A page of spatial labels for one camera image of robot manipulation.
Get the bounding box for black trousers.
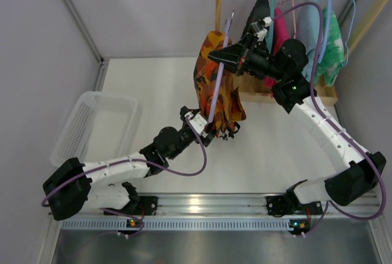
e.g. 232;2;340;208
241;0;271;38

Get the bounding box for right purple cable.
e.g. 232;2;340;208
263;1;386;240

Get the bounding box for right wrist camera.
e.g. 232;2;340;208
249;17;273;42

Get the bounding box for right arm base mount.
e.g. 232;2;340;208
266;194;304;217

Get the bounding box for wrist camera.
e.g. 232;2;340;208
184;112;208;136
249;17;273;42

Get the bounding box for magenta trousers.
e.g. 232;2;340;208
264;7;289;88

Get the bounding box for green tie-dye garment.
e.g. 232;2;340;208
314;10;345;87

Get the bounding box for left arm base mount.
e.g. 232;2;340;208
109;195;158;216

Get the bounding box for teal plastic hanger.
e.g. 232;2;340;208
258;0;277;53

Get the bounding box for light blue wire hanger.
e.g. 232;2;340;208
331;0;356;74

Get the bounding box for white plastic basket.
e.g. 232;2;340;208
50;91;142;168

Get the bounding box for lilac plastic hanger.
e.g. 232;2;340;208
208;10;235;124

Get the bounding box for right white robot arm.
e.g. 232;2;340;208
208;33;386;206

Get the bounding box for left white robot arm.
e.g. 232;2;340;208
41;107;211;221

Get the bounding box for blue plastic hanger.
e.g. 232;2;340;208
317;0;333;64

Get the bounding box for wooden clothes rack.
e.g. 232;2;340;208
214;0;392;105

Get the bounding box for orange camouflage trousers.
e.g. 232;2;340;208
193;31;247;140

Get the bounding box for grey slotted cable duct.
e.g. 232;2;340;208
61;216;308;232

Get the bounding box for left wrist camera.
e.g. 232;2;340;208
184;112;208;136

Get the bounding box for light blue trousers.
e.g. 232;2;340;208
296;5;320;82

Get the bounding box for pink wire hanger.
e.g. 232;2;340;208
278;0;302;38

